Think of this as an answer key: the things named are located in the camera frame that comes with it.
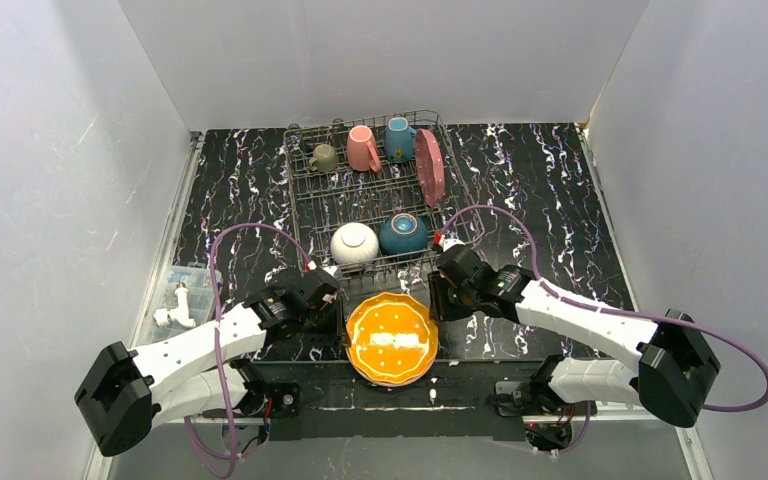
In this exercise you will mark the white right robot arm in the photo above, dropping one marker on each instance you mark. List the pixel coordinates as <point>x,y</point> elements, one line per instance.
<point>667,366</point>

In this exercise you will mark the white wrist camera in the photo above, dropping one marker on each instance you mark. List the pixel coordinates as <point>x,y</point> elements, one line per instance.
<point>442,244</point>
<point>333,270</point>

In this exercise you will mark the clear plastic storage box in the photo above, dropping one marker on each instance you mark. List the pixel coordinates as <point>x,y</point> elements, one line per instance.
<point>181,300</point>

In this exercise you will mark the blue ceramic mug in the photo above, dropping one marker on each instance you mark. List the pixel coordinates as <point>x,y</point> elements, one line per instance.
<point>399,140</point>

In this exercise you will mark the pink polka dot plate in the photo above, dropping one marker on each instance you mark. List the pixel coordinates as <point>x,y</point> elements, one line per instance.
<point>430,166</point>

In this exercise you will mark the white ceramic bowl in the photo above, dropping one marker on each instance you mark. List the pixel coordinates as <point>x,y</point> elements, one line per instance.
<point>354,242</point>

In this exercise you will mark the brown beige bowl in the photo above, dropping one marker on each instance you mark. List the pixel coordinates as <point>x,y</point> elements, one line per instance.
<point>403,235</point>

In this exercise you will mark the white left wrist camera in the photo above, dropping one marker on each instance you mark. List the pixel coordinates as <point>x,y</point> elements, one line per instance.
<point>333,270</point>

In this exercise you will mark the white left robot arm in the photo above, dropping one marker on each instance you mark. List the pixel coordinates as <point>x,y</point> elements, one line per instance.
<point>128,392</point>

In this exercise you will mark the beige ceramic mug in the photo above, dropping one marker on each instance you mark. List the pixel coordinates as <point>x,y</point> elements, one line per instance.
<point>324,158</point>

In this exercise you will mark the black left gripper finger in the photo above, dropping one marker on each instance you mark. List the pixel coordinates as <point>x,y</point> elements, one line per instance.
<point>341,323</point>
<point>320,328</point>

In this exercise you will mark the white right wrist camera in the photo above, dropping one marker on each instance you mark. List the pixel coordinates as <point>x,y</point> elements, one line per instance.
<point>442,244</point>

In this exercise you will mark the pink ceramic mug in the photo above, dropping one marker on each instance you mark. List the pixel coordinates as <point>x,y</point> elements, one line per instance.
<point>361,151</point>

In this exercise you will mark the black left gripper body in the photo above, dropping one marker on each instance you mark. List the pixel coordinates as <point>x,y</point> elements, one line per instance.
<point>334,312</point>

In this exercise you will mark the metal wire dish rack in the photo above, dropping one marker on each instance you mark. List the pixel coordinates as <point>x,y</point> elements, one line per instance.
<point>321,202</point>

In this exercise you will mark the yellow plate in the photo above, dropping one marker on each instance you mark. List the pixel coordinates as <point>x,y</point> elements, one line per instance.
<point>391,327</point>

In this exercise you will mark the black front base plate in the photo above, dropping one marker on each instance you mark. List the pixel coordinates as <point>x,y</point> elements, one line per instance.
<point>329,399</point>

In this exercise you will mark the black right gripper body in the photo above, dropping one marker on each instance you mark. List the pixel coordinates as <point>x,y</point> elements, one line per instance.
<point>442,299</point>

